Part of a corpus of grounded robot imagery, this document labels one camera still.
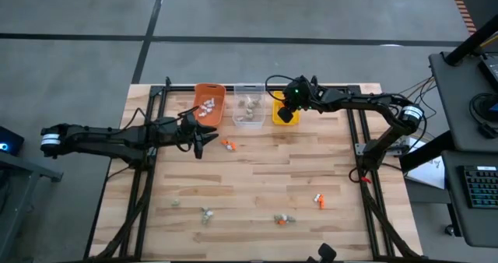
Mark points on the yellow plastic basket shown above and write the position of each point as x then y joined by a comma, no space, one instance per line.
296,120

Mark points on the black aluminium table frame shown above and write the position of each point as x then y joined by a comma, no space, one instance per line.
179,88

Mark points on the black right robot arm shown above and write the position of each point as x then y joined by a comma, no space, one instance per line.
362,99

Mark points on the black metal stand post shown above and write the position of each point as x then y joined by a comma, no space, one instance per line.
470,41

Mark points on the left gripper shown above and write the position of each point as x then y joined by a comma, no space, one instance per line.
175,132

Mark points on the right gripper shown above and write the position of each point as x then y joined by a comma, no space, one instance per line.
301,95

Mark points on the grey metal desk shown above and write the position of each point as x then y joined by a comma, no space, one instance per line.
15,200

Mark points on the black backlit keyboard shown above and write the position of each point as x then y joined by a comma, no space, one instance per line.
482,185

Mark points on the black box with blue light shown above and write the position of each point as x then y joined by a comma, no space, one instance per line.
11,138

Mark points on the clear plastic bin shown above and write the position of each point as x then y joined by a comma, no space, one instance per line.
236,111

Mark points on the black diagonal bar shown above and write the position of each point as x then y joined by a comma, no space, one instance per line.
428,152

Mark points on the orange plastic skeleton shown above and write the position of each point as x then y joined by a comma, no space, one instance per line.
281,222
223,142
321,204

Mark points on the white paper sheet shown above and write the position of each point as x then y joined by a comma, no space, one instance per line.
432,173

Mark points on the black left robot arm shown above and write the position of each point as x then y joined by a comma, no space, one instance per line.
101,138

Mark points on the orange plastic bin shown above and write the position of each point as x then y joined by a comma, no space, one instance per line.
218,119

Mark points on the grey side desk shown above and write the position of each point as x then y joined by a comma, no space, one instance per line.
455,99
455,216

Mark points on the black headphones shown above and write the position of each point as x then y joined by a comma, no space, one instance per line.
486,130

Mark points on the orange black striped strip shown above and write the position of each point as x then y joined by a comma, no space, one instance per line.
463,10

